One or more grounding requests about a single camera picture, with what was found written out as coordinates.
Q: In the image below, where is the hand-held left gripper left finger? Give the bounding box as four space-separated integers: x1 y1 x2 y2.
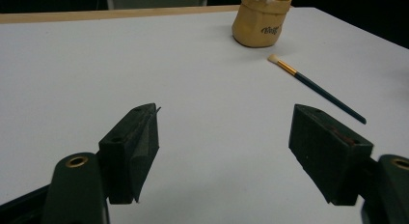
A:
97 102 161 205

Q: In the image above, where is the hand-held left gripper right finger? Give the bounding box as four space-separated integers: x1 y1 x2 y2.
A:
288 103 374 207

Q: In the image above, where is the dark-handled makeup brush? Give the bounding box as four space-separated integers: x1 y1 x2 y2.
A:
267 53 368 126

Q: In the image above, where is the tan bear pen holder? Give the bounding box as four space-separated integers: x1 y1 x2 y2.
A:
231 0 293 48

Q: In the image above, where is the light wooden table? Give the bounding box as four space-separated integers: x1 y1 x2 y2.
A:
0 5 242 24

